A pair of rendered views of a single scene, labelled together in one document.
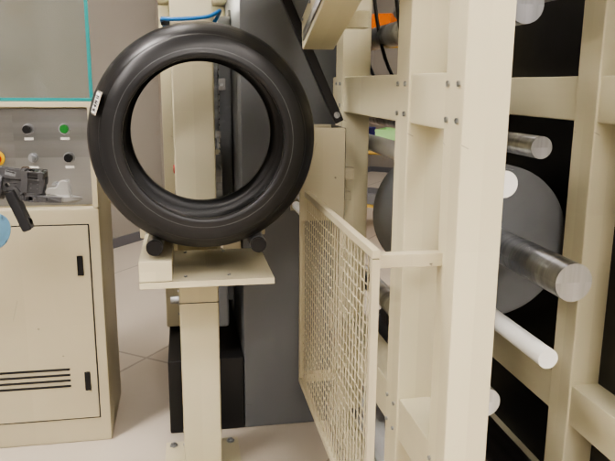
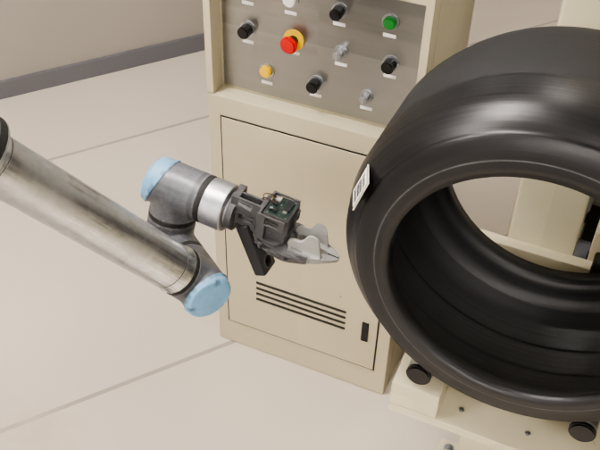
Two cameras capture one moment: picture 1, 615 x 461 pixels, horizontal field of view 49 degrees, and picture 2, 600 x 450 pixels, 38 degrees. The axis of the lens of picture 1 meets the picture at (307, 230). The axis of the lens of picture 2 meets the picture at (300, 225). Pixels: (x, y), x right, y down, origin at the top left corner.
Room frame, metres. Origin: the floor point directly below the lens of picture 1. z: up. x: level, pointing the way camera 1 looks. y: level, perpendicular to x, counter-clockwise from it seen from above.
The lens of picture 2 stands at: (0.82, 0.04, 2.07)
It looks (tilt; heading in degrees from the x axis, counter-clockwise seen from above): 40 degrees down; 33
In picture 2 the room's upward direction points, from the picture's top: 2 degrees clockwise
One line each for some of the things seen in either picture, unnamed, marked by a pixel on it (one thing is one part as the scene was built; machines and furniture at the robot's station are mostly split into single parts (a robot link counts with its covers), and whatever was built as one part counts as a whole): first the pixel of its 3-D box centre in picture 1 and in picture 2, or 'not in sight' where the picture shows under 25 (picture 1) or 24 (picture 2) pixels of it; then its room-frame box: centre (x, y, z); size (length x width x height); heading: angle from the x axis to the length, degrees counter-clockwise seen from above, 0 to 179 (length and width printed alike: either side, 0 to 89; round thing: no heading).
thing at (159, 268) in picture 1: (157, 255); (443, 332); (1.94, 0.44, 0.83); 0.36 x 0.09 x 0.06; 10
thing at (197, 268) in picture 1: (205, 265); (512, 369); (1.96, 0.30, 0.80); 0.37 x 0.36 x 0.02; 100
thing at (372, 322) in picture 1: (329, 333); not in sight; (1.80, -0.06, 0.65); 0.90 x 0.02 x 0.70; 10
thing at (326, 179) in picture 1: (317, 171); not in sight; (2.25, -0.03, 1.05); 0.20 x 0.15 x 0.30; 10
